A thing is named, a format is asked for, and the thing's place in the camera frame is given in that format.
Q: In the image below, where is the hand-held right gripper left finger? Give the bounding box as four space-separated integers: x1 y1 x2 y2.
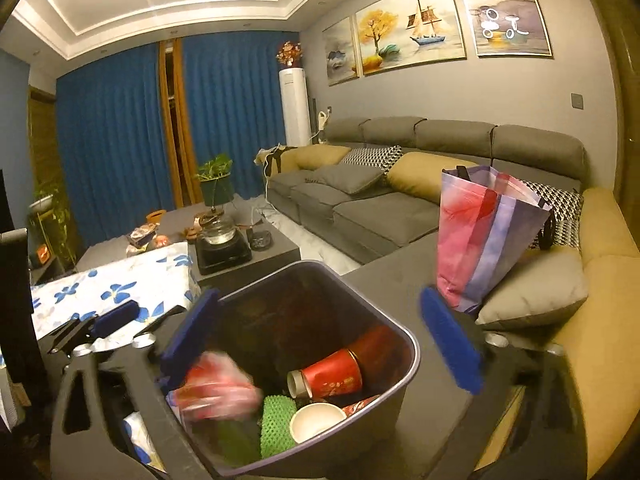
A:
50 287 221 480

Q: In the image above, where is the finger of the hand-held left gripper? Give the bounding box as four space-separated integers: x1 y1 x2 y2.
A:
40 300 139 356

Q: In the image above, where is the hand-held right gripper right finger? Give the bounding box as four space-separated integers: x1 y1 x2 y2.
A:
419 285 587 480

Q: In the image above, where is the red packet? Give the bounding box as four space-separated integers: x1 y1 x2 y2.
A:
172 350 266 421

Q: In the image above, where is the red printed paper piece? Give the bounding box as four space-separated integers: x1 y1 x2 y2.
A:
342 395 381 418

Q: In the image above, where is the dark grey trash bin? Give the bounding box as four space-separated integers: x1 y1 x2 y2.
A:
165 259 421 480

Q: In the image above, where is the green foam net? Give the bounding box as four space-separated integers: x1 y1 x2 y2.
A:
260 395 296 458

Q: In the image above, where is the red paper cup white inside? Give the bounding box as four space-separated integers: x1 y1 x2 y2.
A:
290 402 348 443

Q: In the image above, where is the blue floral tablecloth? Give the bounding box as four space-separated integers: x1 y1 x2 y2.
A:
30 240 201 476

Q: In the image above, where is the plump grey cushion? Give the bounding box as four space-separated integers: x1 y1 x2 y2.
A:
475 250 590 331

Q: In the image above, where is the pink purple gift bag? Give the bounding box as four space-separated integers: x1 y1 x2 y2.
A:
436 165 553 313

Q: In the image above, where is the glass kettle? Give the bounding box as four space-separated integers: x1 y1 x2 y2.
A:
200 212 238 248

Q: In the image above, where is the grey coffee table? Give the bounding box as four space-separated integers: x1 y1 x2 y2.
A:
75 195 301 286

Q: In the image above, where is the trailing plant on stand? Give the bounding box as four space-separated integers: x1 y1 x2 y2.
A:
27 182 78 266

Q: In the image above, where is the grey and yellow sofa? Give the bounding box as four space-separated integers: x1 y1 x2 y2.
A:
267 115 640 476

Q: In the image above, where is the potted plant dark green pot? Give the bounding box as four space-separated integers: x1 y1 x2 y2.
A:
194 154 236 206

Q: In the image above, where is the plump yellow cushion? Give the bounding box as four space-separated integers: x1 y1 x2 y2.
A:
386 152 478 203

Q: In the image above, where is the blue curtain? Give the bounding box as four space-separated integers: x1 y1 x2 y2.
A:
182 32 301 206
56 42 178 251

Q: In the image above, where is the black white houndstooth cushion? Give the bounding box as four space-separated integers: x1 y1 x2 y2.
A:
520 180 585 251

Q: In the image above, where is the brown wooden screen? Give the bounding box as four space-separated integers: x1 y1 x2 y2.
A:
27 87 63 211

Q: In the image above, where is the flat grey cushion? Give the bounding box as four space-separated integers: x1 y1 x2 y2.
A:
305 165 385 195

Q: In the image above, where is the beige black tote bag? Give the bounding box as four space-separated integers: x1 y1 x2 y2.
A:
255 145 291 181

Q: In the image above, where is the black white patterned cushion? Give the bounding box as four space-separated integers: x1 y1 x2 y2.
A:
341 146 403 173

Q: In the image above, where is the orange curtain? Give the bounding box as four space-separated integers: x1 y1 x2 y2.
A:
172 40 197 206

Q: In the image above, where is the flat yellow cushion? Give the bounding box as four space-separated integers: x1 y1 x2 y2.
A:
294 146 352 171

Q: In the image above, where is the white standing air conditioner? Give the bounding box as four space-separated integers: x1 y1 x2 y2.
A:
278 67 313 146

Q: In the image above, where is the orange flower arrangement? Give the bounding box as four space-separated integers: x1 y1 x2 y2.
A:
276 40 304 69

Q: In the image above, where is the small landscape painting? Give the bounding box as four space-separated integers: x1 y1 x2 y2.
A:
321 16 361 86

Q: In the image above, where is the sailing ship painting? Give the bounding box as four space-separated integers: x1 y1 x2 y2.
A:
354 0 467 77

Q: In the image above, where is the grey purple framed painting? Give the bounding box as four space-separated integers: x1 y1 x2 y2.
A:
455 0 553 57

